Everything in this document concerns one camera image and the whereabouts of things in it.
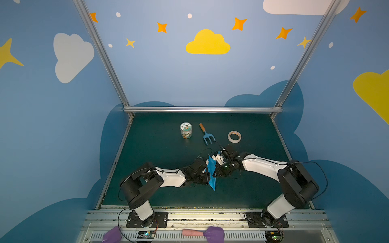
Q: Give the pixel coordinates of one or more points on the right side floor rail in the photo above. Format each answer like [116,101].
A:
[281,136]

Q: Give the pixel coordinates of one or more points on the left side floor rail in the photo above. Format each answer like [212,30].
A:
[113,167]

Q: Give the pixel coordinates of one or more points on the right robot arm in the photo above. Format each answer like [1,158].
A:
[266,167]

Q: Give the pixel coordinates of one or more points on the aluminium back frame rail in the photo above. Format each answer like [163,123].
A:
[203,109]

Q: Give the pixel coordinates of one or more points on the blue garden fork wooden handle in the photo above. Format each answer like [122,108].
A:
[207,137]

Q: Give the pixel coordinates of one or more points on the purple scoop left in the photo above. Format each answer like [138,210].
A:
[112,236]

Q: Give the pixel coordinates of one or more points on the floor rail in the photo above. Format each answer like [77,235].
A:
[281,136]
[113,167]

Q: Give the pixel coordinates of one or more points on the aluminium right corner post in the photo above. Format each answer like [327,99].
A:
[316,38]

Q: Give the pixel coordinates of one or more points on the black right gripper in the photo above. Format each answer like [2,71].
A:
[220,169]

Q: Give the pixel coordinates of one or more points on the left green circuit board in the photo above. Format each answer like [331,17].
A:
[146,235]

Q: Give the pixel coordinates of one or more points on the cyan paper sheet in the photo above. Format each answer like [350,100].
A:
[211,169]

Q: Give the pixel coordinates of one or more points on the white double-sided tape roll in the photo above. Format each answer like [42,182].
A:
[234,137]

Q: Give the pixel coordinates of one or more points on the aluminium corner post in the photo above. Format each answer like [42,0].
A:
[316,38]
[89,24]

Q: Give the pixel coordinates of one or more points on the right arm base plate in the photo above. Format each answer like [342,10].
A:
[261,220]

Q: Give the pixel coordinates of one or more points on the aluminium left corner post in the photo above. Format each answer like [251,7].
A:
[89,24]

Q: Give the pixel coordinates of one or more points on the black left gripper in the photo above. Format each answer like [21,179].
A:
[203,171]

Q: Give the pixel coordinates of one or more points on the small patterned jar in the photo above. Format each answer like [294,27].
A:
[186,130]

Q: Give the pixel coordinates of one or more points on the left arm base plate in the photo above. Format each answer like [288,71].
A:
[157,219]

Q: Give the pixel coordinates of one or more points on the right green circuit board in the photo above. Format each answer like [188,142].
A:
[273,236]

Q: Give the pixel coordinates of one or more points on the front aluminium rail base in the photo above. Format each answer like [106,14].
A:
[305,226]

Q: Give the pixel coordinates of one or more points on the purple shovel pink handle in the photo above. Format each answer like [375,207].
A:
[212,234]

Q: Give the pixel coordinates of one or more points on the green circuit board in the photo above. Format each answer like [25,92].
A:
[273,236]
[146,235]

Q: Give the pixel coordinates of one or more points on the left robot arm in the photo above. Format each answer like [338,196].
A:
[142,184]

